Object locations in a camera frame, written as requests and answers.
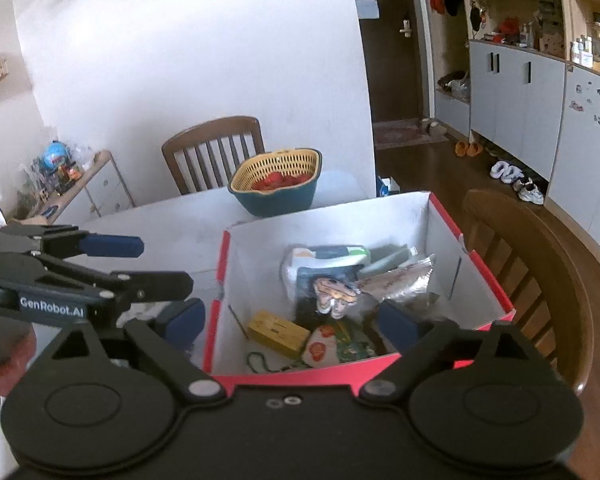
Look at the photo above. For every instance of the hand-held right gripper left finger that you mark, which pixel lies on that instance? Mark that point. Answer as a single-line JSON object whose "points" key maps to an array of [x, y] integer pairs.
{"points": [[182, 325]]}

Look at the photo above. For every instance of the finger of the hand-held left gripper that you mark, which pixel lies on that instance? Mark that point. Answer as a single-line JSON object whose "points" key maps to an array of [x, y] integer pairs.
{"points": [[160, 286], [110, 246]]}

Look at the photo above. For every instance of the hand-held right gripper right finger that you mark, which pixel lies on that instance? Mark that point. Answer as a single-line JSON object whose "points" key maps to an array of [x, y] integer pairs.
{"points": [[402, 325]]}

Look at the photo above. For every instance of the kraft and silver snack packet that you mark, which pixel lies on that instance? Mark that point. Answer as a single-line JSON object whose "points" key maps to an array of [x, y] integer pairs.
{"points": [[400, 280]]}

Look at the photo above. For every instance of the white pouch with red print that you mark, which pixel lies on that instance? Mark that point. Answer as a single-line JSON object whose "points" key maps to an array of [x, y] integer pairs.
{"points": [[322, 347]]}

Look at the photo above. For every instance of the yellow box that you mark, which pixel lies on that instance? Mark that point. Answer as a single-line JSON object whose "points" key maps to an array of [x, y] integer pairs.
{"points": [[277, 334]]}

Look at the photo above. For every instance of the dark blue pouch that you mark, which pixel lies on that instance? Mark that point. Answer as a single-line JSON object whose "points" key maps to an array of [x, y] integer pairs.
{"points": [[307, 290]]}

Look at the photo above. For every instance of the red cardboard box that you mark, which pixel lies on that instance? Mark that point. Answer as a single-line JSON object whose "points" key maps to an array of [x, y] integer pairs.
{"points": [[260, 255]]}

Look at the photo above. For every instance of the white green tissue pack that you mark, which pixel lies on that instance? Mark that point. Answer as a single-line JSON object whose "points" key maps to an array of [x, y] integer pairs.
{"points": [[325, 255]]}

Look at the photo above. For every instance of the person's left hand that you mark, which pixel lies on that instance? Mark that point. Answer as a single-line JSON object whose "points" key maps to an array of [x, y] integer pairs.
{"points": [[15, 360]]}

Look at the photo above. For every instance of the white sideboard with wooden top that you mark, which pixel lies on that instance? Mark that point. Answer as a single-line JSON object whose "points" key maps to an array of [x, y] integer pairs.
{"points": [[100, 195]]}

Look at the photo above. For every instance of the blue round toy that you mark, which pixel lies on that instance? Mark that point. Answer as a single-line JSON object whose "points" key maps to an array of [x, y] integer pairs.
{"points": [[54, 154]]}

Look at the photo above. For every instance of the blue and white carton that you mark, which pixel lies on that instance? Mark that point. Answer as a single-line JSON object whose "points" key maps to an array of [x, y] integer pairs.
{"points": [[387, 186]]}

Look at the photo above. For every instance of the brown wooden chair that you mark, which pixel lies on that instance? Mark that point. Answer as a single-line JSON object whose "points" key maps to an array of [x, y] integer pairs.
{"points": [[545, 270], [210, 130]]}

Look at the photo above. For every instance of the pile of red strawberries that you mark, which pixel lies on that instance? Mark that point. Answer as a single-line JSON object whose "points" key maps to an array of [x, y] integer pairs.
{"points": [[275, 181]]}

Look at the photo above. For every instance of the yellow strainer basket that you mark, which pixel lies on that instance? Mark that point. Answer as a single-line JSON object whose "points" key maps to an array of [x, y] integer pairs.
{"points": [[280, 162]]}

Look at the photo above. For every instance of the white shoes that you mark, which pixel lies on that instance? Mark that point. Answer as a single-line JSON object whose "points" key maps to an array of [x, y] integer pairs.
{"points": [[505, 172]]}

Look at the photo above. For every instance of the white sneakers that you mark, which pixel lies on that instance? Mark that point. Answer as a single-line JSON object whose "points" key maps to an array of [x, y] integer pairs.
{"points": [[530, 192]]}

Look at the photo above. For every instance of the orange slippers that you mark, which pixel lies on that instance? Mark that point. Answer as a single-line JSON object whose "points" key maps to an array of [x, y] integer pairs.
{"points": [[467, 148]]}

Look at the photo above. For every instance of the patterned doormat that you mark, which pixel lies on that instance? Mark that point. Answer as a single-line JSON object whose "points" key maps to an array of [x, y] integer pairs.
{"points": [[400, 135]]}

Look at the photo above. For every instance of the grey two-door cabinet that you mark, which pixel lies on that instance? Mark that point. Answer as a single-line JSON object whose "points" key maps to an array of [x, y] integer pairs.
{"points": [[515, 110]]}

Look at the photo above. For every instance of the plastic bag on bench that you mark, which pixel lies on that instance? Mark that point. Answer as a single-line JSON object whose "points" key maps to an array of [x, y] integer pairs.
{"points": [[452, 86]]}

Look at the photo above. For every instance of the white cabinet with stickers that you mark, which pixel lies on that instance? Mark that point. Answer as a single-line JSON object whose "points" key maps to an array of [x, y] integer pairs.
{"points": [[585, 160]]}

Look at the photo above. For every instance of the dark brown door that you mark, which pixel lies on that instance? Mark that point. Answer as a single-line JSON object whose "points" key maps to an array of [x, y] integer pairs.
{"points": [[392, 75]]}

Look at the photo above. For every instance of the black and red hanging bag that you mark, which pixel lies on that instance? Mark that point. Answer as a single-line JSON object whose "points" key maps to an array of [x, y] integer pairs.
{"points": [[475, 17]]}

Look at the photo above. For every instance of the red item on counter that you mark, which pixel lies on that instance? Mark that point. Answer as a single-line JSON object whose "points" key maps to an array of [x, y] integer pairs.
{"points": [[508, 26]]}

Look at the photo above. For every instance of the white paper notice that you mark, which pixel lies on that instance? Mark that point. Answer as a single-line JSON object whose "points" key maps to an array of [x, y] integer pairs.
{"points": [[367, 9]]}

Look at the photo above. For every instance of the cardboard box with holes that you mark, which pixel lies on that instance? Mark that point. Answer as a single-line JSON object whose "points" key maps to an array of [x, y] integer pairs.
{"points": [[551, 44]]}

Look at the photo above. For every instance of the group of bottles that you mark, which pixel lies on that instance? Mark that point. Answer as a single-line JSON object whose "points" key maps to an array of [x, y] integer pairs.
{"points": [[587, 50]]}

